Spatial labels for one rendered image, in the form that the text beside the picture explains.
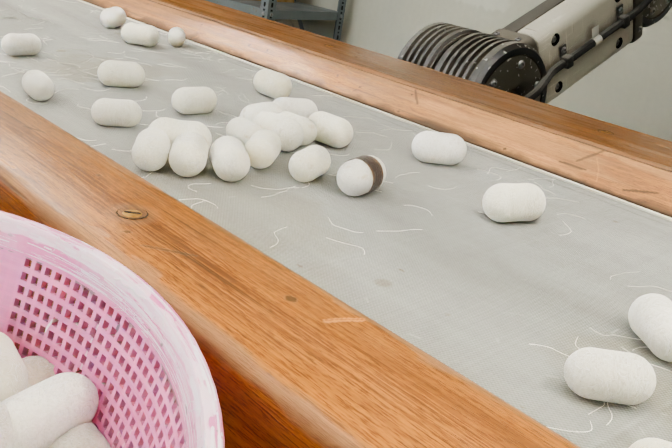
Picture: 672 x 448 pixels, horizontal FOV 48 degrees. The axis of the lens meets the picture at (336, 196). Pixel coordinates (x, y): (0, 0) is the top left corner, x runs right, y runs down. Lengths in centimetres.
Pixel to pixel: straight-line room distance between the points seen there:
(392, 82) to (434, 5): 220
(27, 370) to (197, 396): 9
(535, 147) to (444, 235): 19
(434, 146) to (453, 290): 18
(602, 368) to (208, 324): 13
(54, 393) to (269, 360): 6
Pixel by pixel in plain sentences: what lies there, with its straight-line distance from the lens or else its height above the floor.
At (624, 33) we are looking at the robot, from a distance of 98.
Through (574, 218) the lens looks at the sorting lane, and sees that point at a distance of 47.
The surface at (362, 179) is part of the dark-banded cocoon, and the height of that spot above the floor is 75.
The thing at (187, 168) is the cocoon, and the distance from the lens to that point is 41.
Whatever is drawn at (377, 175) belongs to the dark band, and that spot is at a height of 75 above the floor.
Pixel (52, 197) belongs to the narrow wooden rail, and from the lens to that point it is 31.
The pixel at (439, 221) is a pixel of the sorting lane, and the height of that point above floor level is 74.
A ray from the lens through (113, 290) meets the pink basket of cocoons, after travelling 24.
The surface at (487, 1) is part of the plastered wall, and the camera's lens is 273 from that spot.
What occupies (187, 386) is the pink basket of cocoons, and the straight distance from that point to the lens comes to 20.
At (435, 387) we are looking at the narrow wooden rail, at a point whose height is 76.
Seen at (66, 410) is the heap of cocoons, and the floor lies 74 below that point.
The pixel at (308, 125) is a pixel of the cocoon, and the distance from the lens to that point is 49.
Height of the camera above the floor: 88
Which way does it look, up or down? 20 degrees down
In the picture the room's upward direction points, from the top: 9 degrees clockwise
